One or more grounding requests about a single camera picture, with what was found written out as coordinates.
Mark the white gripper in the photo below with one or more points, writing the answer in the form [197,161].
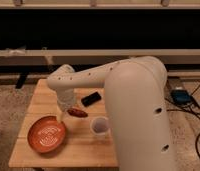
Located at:
[65,100]

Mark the red pepper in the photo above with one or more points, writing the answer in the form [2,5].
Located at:
[77,113]

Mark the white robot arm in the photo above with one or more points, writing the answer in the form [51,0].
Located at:
[135,104]

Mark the orange ceramic bowl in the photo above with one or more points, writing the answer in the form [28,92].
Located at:
[46,134]

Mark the black rectangular block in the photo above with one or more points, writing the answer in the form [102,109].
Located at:
[90,99]

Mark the clear plastic cup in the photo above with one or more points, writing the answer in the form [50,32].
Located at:
[99,126]

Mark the wooden table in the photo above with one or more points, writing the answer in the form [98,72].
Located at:
[80,148]

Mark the blue power adapter box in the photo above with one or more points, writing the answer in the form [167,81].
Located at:
[181,97]

